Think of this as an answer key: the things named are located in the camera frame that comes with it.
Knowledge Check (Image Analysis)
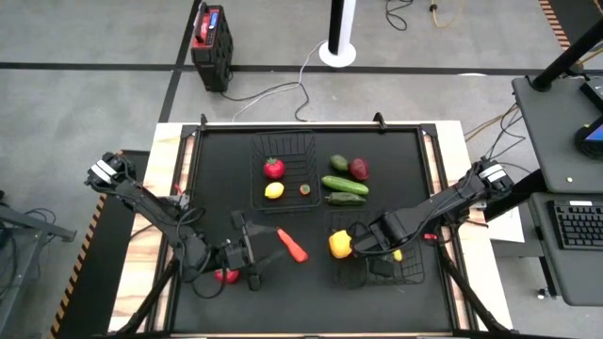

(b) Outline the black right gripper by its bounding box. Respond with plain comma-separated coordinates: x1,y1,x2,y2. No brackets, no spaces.
351,213,412,258

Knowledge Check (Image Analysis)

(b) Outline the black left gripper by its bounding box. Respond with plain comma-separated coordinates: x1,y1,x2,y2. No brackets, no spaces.
220,209,286,292

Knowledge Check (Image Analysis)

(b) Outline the orange carrot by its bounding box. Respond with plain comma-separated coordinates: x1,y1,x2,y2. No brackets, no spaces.
276,227,310,264

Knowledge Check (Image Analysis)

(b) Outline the yellow bell pepper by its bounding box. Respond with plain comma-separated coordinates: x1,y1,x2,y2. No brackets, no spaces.
328,229,354,260

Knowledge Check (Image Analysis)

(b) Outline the red tomato green calyx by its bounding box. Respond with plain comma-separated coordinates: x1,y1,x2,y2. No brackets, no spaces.
214,267,240,285
262,156,286,181

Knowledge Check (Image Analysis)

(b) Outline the yellow lemon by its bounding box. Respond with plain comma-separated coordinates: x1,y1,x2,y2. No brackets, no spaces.
264,181,285,201

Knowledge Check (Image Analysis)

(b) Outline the green cucumber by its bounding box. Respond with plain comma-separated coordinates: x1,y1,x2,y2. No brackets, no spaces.
320,174,370,197

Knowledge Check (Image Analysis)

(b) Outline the dark green chili pepper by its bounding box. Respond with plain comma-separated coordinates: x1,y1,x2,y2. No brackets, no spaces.
324,191,367,207

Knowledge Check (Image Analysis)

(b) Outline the red dark strawberry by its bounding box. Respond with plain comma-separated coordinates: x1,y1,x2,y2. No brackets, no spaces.
349,157,371,182

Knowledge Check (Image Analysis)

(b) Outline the white paper sheet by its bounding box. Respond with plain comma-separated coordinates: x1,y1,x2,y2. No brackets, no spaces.
487,209,527,244

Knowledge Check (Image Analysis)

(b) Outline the black mat hazard-striped edge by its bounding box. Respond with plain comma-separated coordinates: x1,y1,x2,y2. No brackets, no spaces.
539,0,603,52
49,150,151,339

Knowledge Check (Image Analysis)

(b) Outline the white and black pole stand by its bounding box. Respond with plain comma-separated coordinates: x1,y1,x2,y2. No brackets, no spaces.
318,0,358,69

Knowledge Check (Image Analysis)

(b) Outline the grey desk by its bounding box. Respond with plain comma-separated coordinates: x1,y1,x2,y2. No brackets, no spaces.
512,74,603,194
527,191,603,307

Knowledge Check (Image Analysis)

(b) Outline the black keyboard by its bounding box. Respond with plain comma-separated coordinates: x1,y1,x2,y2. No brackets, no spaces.
547,200,603,250

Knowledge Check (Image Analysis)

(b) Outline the red and black power station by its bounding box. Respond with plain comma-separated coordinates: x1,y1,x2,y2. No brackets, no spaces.
189,2,235,93

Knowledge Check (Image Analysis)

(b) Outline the monitor with blue screen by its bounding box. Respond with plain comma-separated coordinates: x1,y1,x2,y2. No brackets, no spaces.
573,115,603,160

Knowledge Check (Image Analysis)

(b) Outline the black pole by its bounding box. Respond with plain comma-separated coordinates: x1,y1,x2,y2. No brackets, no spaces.
530,18,603,93

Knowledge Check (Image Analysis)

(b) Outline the black wire basket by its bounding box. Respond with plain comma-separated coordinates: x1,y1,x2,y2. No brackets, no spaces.
323,208,428,288
249,130,323,214

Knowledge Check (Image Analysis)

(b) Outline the black table frame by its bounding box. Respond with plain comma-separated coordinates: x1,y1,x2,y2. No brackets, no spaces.
167,112,472,339

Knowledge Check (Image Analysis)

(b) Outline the black floor cable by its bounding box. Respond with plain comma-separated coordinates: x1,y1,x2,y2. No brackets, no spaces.
220,80,311,122
384,0,415,32

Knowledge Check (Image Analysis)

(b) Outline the white floor cable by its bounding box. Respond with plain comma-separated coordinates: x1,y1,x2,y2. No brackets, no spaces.
230,40,329,122

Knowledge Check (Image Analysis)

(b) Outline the yellow and black cable bundle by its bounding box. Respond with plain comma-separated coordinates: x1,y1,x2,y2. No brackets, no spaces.
464,103,528,164

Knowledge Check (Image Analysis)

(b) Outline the orange floor cable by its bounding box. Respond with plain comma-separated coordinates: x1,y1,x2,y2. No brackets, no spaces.
428,0,466,29

